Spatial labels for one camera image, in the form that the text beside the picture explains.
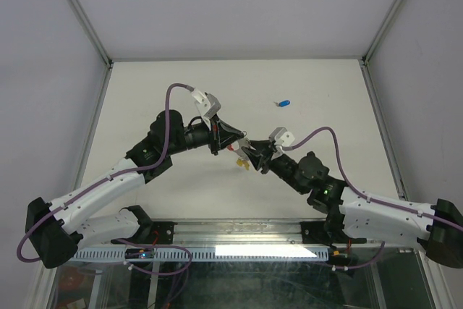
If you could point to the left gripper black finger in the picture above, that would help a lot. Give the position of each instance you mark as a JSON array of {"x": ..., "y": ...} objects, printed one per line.
[
  {"x": 230, "y": 143},
  {"x": 226, "y": 130}
]

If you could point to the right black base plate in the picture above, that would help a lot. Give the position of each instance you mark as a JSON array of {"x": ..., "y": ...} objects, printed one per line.
[{"x": 313, "y": 232}]

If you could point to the blue tag key far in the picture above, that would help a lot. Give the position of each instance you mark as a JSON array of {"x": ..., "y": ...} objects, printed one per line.
[{"x": 282, "y": 103}]

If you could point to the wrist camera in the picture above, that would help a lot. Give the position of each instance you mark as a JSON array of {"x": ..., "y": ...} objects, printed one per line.
[
  {"x": 206, "y": 104},
  {"x": 281, "y": 138}
]

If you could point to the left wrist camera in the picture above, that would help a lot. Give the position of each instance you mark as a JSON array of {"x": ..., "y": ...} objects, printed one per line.
[{"x": 206, "y": 104}]

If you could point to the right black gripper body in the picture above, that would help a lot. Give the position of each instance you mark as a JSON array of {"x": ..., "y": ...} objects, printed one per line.
[{"x": 270, "y": 153}]

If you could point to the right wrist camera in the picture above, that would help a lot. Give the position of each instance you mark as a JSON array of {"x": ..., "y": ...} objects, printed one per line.
[{"x": 281, "y": 138}]

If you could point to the white slotted cable duct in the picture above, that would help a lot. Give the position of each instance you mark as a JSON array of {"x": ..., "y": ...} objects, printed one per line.
[{"x": 219, "y": 253}]

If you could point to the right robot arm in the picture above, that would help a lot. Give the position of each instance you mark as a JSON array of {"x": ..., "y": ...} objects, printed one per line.
[{"x": 352, "y": 214}]

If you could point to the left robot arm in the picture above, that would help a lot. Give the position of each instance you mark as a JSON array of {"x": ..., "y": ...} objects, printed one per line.
[{"x": 65, "y": 225}]

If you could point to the aluminium mounting rail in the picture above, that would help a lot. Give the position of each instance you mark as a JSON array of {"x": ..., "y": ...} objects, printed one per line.
[{"x": 238, "y": 231}]

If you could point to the red handle keyring holder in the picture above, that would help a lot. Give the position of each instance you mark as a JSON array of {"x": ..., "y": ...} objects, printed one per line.
[{"x": 244, "y": 142}]

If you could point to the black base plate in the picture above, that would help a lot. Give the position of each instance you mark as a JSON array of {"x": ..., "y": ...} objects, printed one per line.
[
  {"x": 313, "y": 232},
  {"x": 152, "y": 233}
]

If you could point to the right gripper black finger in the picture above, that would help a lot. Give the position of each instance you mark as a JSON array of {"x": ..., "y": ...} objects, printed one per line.
[
  {"x": 260, "y": 144},
  {"x": 255, "y": 157}
]

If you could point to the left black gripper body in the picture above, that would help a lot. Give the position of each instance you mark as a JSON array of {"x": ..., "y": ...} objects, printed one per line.
[{"x": 215, "y": 135}]

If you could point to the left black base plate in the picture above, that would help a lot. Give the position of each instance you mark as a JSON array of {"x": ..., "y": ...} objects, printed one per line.
[{"x": 152, "y": 233}]

